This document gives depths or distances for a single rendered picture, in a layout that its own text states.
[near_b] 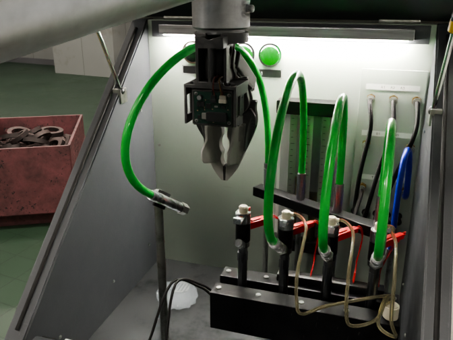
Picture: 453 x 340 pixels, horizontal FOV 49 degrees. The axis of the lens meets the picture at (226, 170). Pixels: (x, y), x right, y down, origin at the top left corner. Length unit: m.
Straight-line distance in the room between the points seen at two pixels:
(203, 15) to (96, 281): 0.65
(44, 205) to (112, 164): 2.47
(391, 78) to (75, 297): 0.77
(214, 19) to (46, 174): 2.89
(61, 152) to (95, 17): 3.05
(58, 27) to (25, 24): 0.02
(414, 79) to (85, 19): 0.84
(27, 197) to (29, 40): 3.21
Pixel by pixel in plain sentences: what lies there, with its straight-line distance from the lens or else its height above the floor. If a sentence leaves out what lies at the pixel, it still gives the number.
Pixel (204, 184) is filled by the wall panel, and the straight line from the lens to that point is 1.24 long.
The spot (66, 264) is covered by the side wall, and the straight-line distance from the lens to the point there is 0.99.
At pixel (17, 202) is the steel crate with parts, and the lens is 3.56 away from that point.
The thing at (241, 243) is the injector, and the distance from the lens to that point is 0.91.
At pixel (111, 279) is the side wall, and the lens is 1.16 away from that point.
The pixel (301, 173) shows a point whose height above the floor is 1.16.
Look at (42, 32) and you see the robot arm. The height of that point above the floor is 1.49.
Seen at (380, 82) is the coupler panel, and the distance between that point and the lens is 1.10.
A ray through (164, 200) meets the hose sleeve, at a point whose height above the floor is 1.17.
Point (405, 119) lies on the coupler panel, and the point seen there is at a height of 1.26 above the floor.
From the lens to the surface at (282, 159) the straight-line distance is 1.13.
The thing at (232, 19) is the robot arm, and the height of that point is 1.48.
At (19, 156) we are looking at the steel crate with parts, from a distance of 3.44.
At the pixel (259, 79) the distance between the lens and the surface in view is 1.00.
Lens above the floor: 1.51
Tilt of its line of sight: 20 degrees down
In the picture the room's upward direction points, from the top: straight up
